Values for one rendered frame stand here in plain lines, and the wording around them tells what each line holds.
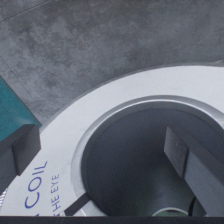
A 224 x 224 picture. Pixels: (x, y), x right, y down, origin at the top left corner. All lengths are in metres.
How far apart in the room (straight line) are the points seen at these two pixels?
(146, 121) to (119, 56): 0.57
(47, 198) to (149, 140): 0.59
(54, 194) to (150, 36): 1.02
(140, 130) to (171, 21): 0.69
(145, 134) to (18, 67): 1.14
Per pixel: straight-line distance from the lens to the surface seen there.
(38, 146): 0.17
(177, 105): 0.75
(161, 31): 1.19
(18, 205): 0.70
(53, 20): 1.27
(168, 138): 0.16
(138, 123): 0.86
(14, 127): 2.11
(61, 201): 0.60
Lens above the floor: 1.14
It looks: 49 degrees down
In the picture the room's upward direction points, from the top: 171 degrees counter-clockwise
